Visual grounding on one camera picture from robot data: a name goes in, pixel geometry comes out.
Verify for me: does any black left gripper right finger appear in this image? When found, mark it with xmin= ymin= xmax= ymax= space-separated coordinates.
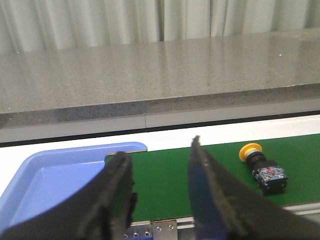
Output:
xmin=187 ymin=136 xmax=320 ymax=240

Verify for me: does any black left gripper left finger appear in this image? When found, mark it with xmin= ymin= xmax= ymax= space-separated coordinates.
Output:
xmin=0 ymin=151 xmax=138 ymax=240

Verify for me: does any yellow mushroom push button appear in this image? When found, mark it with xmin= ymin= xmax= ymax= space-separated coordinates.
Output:
xmin=239 ymin=143 xmax=289 ymax=196

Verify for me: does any blue plastic tray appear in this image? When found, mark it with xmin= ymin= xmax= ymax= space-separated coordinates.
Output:
xmin=0 ymin=142 xmax=148 ymax=231

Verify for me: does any grey stone countertop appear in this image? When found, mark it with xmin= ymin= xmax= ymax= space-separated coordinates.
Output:
xmin=0 ymin=28 xmax=320 ymax=129

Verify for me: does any white pleated curtain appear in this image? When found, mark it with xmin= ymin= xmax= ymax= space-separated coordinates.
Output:
xmin=0 ymin=0 xmax=320 ymax=53

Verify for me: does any steel left conveyor bracket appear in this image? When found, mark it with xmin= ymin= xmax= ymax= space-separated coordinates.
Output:
xmin=123 ymin=219 xmax=178 ymax=240

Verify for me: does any aluminium conveyor side rail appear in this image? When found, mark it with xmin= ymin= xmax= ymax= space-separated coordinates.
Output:
xmin=174 ymin=201 xmax=320 ymax=230

